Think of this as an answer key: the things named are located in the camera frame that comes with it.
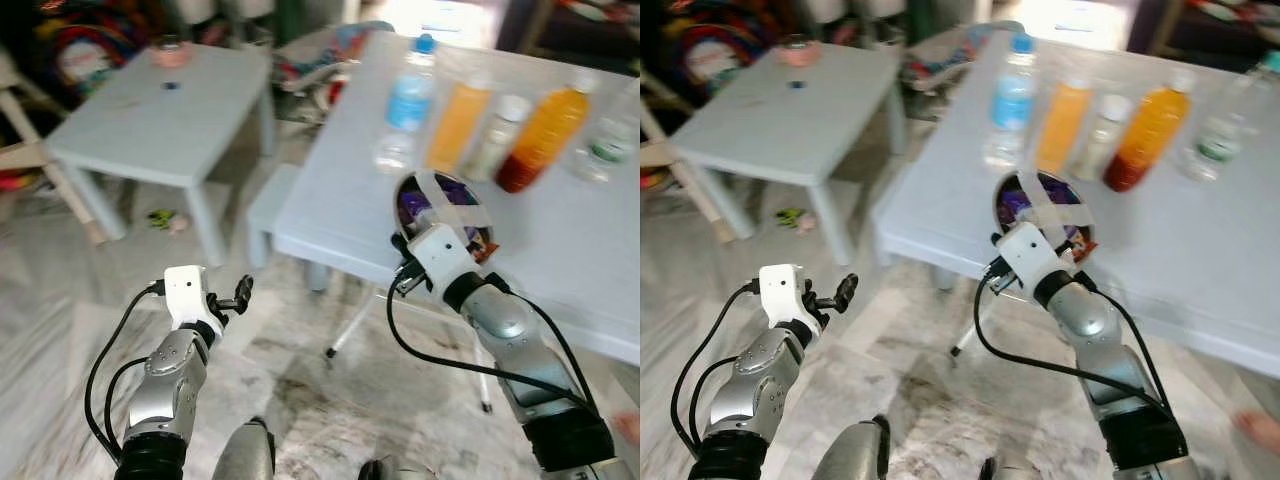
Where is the pink cup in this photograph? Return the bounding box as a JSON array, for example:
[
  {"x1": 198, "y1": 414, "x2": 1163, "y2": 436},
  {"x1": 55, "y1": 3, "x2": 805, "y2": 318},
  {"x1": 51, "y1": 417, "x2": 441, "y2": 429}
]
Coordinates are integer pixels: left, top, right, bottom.
[
  {"x1": 149, "y1": 35, "x2": 192, "y2": 70},
  {"x1": 777, "y1": 34, "x2": 822, "y2": 70}
]

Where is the person's bare foot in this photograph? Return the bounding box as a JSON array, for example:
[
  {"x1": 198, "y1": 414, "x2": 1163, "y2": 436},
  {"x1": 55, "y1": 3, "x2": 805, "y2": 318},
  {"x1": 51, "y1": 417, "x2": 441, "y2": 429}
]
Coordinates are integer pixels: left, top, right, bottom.
[
  {"x1": 609, "y1": 409, "x2": 641, "y2": 449},
  {"x1": 1231, "y1": 409, "x2": 1280, "y2": 454}
]

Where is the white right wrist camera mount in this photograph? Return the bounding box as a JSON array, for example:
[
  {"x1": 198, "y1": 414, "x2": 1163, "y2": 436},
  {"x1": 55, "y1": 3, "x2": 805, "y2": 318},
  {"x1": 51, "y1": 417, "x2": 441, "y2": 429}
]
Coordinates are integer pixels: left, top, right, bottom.
[
  {"x1": 994, "y1": 221, "x2": 1064, "y2": 292},
  {"x1": 405, "y1": 224, "x2": 482, "y2": 297}
]

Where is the colourful baby bouncer seat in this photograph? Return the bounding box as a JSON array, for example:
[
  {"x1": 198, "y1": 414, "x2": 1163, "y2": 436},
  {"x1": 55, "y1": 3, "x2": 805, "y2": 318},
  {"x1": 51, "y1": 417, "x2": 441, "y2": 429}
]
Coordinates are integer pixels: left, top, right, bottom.
[
  {"x1": 902, "y1": 20, "x2": 1022, "y2": 97},
  {"x1": 272, "y1": 20, "x2": 397, "y2": 107}
]

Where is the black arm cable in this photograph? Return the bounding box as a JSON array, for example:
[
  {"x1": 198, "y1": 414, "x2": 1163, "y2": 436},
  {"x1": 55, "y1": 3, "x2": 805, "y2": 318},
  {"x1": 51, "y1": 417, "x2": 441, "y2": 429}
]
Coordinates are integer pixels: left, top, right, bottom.
[
  {"x1": 84, "y1": 283, "x2": 167, "y2": 463},
  {"x1": 384, "y1": 280, "x2": 602, "y2": 412},
  {"x1": 669, "y1": 282, "x2": 765, "y2": 459},
  {"x1": 973, "y1": 282, "x2": 1177, "y2": 413}
]

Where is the clear water bottle blue label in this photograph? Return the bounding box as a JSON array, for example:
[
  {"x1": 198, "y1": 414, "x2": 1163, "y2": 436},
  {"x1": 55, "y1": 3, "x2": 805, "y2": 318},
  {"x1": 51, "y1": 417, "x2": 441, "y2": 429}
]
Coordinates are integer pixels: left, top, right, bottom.
[
  {"x1": 982, "y1": 32, "x2": 1042, "y2": 174},
  {"x1": 374, "y1": 34, "x2": 439, "y2": 174}
]

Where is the silver right robot leg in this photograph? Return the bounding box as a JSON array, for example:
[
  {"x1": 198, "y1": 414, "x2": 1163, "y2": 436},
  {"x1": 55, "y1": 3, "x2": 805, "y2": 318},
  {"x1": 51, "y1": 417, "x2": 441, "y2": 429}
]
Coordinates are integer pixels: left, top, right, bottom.
[
  {"x1": 357, "y1": 456, "x2": 432, "y2": 480},
  {"x1": 979, "y1": 456, "x2": 1042, "y2": 480}
]

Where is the small white table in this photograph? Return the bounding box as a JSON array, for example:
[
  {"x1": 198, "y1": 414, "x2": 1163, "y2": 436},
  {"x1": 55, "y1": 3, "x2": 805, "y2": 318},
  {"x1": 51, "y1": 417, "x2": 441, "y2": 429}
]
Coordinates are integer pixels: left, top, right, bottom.
[
  {"x1": 44, "y1": 42, "x2": 279, "y2": 269},
  {"x1": 667, "y1": 42, "x2": 910, "y2": 269}
]

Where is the silver left robot leg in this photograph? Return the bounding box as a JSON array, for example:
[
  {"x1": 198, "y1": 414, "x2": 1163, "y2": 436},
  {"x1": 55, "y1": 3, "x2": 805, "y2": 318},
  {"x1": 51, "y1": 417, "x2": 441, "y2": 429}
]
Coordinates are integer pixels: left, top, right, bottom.
[
  {"x1": 837, "y1": 414, "x2": 892, "y2": 480},
  {"x1": 211, "y1": 417, "x2": 278, "y2": 480}
]

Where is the yellow orange juice bottle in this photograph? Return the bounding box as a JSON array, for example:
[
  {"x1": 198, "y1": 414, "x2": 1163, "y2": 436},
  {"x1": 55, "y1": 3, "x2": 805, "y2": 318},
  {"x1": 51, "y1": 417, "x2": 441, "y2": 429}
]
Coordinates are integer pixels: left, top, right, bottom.
[
  {"x1": 425, "y1": 74, "x2": 494, "y2": 177},
  {"x1": 1034, "y1": 74, "x2": 1094, "y2": 177}
]

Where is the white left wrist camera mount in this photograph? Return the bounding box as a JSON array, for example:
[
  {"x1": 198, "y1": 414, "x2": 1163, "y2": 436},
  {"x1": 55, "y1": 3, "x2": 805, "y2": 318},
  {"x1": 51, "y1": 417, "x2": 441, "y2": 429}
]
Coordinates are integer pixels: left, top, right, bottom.
[
  {"x1": 163, "y1": 265, "x2": 212, "y2": 332},
  {"x1": 757, "y1": 263, "x2": 810, "y2": 328}
]

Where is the colourful backpack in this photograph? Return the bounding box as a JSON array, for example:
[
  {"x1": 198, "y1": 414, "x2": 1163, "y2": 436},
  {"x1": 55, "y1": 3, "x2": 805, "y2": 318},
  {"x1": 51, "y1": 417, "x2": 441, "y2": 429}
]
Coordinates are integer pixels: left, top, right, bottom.
[
  {"x1": 654, "y1": 14, "x2": 777, "y2": 97},
  {"x1": 30, "y1": 14, "x2": 152, "y2": 102}
]

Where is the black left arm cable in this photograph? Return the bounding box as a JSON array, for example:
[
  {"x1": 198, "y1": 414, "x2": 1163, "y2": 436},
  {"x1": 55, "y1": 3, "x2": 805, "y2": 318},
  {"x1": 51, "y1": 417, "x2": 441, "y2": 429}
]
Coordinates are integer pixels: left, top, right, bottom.
[
  {"x1": 84, "y1": 283, "x2": 167, "y2": 463},
  {"x1": 669, "y1": 282, "x2": 765, "y2": 459}
]

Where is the pale bottle white cap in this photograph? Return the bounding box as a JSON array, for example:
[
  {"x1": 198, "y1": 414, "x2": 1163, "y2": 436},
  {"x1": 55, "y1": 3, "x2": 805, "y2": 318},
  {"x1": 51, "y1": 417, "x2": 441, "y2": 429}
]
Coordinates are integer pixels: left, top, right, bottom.
[
  {"x1": 465, "y1": 94, "x2": 532, "y2": 183},
  {"x1": 1084, "y1": 92, "x2": 1134, "y2": 184}
]

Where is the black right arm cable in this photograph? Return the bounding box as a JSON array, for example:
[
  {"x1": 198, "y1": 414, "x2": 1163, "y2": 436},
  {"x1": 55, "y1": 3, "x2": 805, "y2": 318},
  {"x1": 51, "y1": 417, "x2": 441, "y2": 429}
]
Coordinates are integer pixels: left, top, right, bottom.
[
  {"x1": 384, "y1": 280, "x2": 602, "y2": 412},
  {"x1": 973, "y1": 282, "x2": 1177, "y2": 413}
]

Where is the silver robot leg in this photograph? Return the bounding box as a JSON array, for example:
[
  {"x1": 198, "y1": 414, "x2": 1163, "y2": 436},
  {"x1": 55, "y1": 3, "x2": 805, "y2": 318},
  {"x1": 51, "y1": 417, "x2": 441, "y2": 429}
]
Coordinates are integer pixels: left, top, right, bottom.
[
  {"x1": 837, "y1": 414, "x2": 892, "y2": 480},
  {"x1": 979, "y1": 456, "x2": 1042, "y2": 480},
  {"x1": 211, "y1": 417, "x2": 278, "y2": 480},
  {"x1": 357, "y1": 456, "x2": 432, "y2": 480}
]

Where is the clear bottle green label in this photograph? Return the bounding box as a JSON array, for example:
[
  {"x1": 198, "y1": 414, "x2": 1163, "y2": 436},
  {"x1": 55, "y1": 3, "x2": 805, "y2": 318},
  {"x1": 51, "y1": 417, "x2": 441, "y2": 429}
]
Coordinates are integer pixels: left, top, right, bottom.
[
  {"x1": 1179, "y1": 50, "x2": 1280, "y2": 184},
  {"x1": 571, "y1": 80, "x2": 641, "y2": 187}
]

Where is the small green toy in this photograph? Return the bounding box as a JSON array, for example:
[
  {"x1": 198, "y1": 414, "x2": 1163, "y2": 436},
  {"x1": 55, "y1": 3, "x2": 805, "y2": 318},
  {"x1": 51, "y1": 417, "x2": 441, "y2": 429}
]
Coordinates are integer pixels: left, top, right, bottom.
[
  {"x1": 146, "y1": 206, "x2": 190, "y2": 237},
  {"x1": 774, "y1": 206, "x2": 817, "y2": 235}
]

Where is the large white plastic table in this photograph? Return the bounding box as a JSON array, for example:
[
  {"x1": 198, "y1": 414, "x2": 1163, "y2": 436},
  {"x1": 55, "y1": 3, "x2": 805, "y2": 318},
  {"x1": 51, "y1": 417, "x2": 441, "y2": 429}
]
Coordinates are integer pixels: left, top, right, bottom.
[
  {"x1": 871, "y1": 30, "x2": 1280, "y2": 381},
  {"x1": 271, "y1": 30, "x2": 641, "y2": 414}
]

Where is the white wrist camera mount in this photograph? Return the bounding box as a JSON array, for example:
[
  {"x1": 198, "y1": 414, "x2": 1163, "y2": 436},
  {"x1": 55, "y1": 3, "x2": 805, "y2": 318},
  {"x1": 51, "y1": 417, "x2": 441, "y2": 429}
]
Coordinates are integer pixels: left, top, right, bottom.
[
  {"x1": 405, "y1": 224, "x2": 482, "y2": 297},
  {"x1": 163, "y1": 265, "x2": 212, "y2": 332},
  {"x1": 994, "y1": 221, "x2": 1064, "y2": 292},
  {"x1": 757, "y1": 263, "x2": 810, "y2": 328}
]

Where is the orange red juice bottle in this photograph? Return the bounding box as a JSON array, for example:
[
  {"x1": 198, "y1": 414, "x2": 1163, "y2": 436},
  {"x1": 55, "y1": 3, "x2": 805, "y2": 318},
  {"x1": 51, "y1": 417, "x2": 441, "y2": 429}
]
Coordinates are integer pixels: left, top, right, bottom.
[
  {"x1": 494, "y1": 84, "x2": 594, "y2": 195},
  {"x1": 1102, "y1": 75, "x2": 1197, "y2": 195}
]

